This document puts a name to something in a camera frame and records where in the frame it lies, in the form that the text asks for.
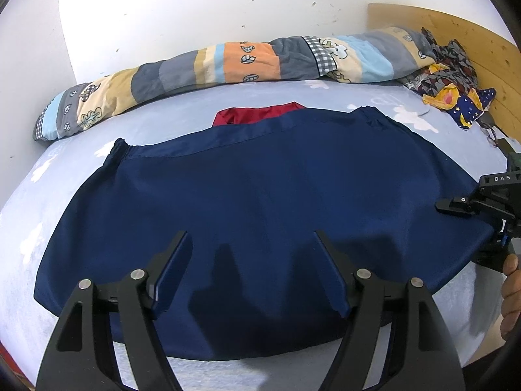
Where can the wooden headboard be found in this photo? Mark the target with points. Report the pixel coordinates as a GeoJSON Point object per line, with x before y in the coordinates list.
{"type": "Point", "coordinates": [488, 49]}

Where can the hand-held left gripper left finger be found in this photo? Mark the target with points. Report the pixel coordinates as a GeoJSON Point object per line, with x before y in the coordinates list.
{"type": "Point", "coordinates": [176, 269]}

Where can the red cloth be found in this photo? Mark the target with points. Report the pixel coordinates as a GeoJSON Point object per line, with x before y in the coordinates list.
{"type": "Point", "coordinates": [244, 115]}

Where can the patchwork quilt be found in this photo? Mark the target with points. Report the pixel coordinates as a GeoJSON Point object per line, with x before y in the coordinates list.
{"type": "Point", "coordinates": [203, 69]}

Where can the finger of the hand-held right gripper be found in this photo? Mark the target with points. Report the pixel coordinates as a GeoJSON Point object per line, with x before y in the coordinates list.
{"type": "Point", "coordinates": [458, 206]}

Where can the navy blue skirt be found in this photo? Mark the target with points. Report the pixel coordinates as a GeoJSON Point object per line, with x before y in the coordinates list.
{"type": "Point", "coordinates": [244, 191]}

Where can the pile of patterned clothes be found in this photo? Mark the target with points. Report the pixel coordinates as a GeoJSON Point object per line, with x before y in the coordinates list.
{"type": "Point", "coordinates": [452, 61]}

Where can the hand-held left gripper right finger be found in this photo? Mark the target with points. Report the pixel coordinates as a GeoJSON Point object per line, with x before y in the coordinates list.
{"type": "Point", "coordinates": [331, 273]}

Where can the light blue bed sheet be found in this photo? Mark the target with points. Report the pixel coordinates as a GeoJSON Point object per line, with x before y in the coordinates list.
{"type": "Point", "coordinates": [24, 220]}

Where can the yellow and blue starry cloth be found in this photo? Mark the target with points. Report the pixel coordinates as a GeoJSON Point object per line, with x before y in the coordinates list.
{"type": "Point", "coordinates": [468, 108]}

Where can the person's right hand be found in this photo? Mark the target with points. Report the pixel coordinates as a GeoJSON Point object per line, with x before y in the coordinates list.
{"type": "Point", "coordinates": [512, 293]}

